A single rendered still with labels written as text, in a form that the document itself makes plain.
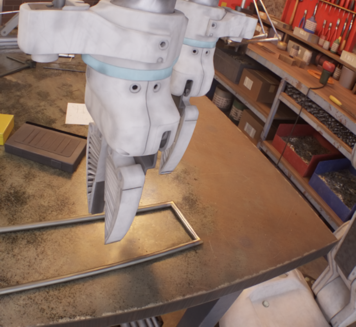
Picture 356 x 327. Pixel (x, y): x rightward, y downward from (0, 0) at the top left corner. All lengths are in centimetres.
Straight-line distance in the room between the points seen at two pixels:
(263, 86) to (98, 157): 209
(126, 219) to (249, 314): 87
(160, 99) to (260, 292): 106
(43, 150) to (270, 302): 99
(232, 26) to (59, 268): 40
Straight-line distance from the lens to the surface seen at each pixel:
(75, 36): 22
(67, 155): 62
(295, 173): 206
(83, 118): 78
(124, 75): 24
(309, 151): 224
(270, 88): 241
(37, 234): 50
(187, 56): 38
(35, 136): 67
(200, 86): 39
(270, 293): 129
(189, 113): 40
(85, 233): 51
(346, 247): 104
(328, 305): 142
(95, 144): 33
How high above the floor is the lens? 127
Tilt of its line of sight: 33 degrees down
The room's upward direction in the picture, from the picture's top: 15 degrees clockwise
